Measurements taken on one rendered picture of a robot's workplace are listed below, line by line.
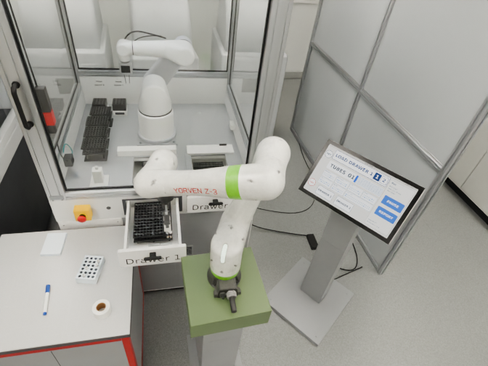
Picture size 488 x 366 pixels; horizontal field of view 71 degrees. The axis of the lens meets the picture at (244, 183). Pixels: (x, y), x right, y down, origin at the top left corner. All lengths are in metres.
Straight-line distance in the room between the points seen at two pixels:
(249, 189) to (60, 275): 1.03
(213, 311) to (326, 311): 1.23
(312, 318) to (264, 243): 0.69
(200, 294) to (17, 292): 0.78
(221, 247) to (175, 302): 1.19
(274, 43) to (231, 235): 0.76
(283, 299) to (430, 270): 1.28
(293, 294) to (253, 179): 1.59
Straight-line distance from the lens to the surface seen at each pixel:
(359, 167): 1.80
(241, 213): 1.40
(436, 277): 3.16
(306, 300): 2.54
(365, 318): 2.67
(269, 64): 1.44
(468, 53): 2.23
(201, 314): 1.47
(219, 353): 2.02
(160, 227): 1.68
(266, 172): 1.06
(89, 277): 1.71
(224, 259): 1.35
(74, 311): 1.67
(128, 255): 1.59
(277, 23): 1.39
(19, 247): 1.95
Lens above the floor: 2.17
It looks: 42 degrees down
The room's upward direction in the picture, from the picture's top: 8 degrees clockwise
